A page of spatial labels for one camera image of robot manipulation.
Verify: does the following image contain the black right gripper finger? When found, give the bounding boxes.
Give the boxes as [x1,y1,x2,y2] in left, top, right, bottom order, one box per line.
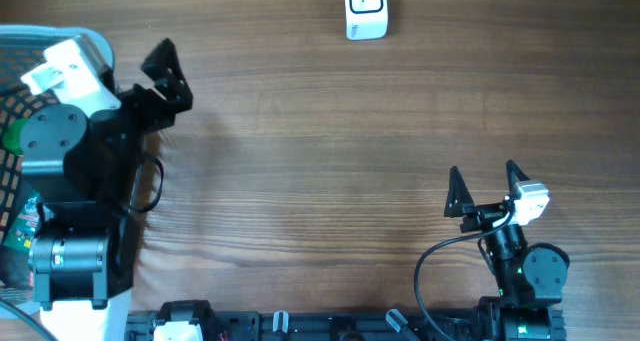
[506,159,530,197]
[444,166,475,218]

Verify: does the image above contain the green lid white jar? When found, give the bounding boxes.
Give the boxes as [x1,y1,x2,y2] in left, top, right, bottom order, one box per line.
[2,118,28,156]

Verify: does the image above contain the green glove package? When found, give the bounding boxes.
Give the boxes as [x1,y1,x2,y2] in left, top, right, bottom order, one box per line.
[3,190,40,254]

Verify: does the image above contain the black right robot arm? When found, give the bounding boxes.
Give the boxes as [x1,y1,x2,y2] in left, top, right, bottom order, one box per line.
[444,160,570,340]

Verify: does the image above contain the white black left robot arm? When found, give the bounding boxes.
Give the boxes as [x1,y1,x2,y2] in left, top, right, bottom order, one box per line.
[20,35,193,340]

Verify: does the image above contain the white barcode scanner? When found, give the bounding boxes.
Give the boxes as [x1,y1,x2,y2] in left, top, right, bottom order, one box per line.
[344,0,389,41]

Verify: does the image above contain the grey plastic mesh basket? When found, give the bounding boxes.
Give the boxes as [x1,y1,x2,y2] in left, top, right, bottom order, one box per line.
[0,24,117,302]

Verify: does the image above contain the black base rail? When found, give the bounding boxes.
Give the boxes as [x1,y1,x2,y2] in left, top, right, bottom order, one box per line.
[124,299,567,341]

